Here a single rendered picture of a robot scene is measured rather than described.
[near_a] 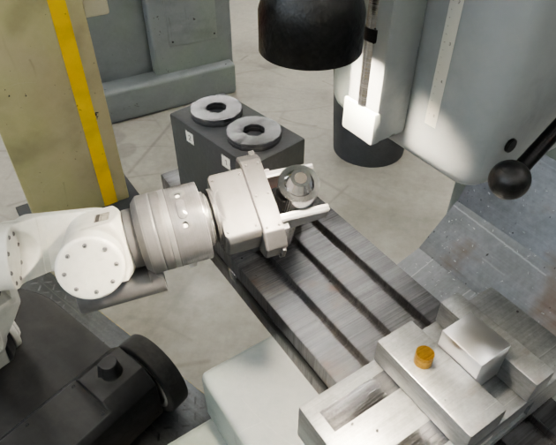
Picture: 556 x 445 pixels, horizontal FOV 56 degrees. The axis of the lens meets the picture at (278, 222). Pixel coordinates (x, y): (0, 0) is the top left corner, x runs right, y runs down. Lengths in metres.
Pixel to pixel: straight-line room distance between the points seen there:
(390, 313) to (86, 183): 1.84
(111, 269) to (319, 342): 0.38
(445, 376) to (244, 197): 0.31
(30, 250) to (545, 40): 0.52
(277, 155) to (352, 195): 1.76
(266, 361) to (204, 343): 1.10
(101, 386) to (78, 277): 0.67
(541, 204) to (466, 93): 0.57
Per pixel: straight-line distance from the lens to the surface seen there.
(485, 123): 0.43
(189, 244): 0.55
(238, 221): 0.56
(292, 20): 0.34
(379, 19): 0.42
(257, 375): 0.86
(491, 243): 1.00
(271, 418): 0.83
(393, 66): 0.43
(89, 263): 0.54
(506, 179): 0.41
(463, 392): 0.66
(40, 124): 2.29
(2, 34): 2.14
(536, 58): 0.42
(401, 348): 0.68
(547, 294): 0.96
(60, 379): 1.29
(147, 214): 0.55
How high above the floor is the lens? 1.59
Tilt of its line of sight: 41 degrees down
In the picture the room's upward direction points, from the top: straight up
